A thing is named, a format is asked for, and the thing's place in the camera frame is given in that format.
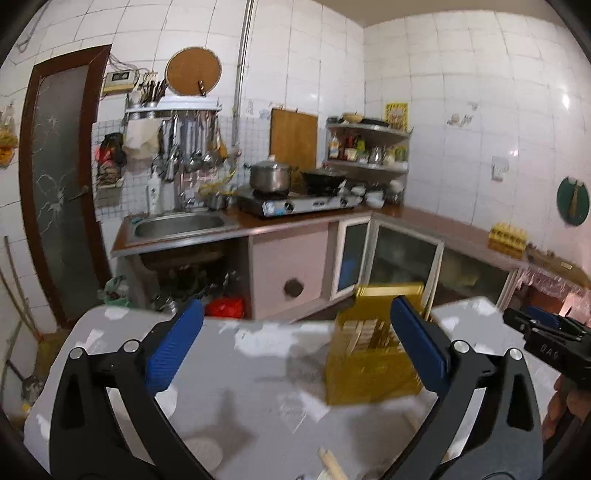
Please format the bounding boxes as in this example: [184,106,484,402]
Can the row of condiment bottles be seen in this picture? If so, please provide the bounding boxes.
[328,134,409,166]

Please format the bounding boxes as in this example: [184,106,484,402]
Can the pale single chopstick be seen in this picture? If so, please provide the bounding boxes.
[318,448,348,480]

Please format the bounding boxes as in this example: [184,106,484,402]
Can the metal wall rack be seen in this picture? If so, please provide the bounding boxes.
[124,97,222,121]

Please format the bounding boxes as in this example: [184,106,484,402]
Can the pink lace cloth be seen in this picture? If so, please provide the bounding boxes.
[517,268,591,301]

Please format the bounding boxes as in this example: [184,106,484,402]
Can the kitchen counter cabinet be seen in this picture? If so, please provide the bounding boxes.
[113,203,591,319]

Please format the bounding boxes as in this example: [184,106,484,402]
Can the yellow wall poster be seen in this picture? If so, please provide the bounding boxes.
[385,102,409,131]

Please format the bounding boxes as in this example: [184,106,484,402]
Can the steel cooking pot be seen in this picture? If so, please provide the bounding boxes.
[245,154,296,193]

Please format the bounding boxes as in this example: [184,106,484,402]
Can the bunch of wooden chopsticks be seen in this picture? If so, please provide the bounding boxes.
[344,318,393,354]

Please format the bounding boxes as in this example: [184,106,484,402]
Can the yellow egg tray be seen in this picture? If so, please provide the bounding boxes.
[488,223,528,252]

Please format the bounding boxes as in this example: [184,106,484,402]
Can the black wok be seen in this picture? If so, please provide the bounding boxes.
[300,168,347,193]

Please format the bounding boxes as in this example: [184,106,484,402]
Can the green round wall plaque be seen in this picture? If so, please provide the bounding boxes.
[556,176,591,227]

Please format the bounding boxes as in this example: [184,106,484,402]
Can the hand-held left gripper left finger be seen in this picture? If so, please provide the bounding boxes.
[50,298,215,480]

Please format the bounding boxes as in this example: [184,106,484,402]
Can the person's right hand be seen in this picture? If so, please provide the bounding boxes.
[542,376,591,441]

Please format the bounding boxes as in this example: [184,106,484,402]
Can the round wooden board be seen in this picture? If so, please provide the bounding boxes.
[165,46,223,97]

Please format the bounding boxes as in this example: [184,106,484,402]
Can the green plastic bag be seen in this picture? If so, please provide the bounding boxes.
[102,276,132,309]

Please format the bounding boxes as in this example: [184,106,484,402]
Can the small yellow wall device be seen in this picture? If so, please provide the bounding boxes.
[102,70,134,95]

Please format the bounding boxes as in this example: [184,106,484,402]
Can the grey printed tablecloth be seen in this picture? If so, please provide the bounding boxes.
[23,298,568,480]

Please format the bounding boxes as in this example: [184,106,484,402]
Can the hanging yellow ornament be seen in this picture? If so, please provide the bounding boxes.
[0,106,19,164]

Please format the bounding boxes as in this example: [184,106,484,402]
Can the wooden cutting board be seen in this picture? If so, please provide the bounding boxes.
[270,107,319,171]

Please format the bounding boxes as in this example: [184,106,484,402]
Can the wire wall basket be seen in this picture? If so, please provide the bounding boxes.
[95,133,126,190]

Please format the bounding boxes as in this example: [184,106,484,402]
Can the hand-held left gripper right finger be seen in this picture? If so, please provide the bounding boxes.
[390,295,546,480]

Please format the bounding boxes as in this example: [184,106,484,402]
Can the steel sink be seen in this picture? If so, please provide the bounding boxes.
[124,211,241,245]

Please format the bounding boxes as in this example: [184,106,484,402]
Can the corner wall shelf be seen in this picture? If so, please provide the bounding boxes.
[323,116,411,175]

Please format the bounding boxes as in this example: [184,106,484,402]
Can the red plastic bag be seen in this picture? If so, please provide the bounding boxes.
[205,298,245,319]

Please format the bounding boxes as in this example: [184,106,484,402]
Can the long wooden box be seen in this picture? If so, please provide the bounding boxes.
[526,247,587,273]

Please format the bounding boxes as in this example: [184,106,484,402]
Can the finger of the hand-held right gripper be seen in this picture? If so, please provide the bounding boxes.
[503,305,578,335]

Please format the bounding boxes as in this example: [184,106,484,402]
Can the group of white bowls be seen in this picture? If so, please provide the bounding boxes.
[348,180,404,208]

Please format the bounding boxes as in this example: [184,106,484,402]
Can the yellow plastic utensil holder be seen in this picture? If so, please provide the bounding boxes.
[325,282,432,407]

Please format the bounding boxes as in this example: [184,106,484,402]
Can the grey wall pipe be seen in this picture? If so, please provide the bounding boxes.
[233,0,254,144]

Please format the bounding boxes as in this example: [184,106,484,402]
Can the hanging beige cloth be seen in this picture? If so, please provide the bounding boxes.
[122,120,158,160]

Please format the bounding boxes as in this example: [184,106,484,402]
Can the chrome faucet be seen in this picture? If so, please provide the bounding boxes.
[175,178,197,213]

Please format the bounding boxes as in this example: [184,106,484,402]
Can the steel gas stove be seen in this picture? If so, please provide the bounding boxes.
[236,187,363,219]

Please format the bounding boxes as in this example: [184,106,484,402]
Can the row of hanging ladles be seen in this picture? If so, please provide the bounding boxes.
[154,113,229,181]

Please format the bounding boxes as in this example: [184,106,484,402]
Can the brown frosted glass door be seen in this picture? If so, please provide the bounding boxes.
[18,45,114,328]

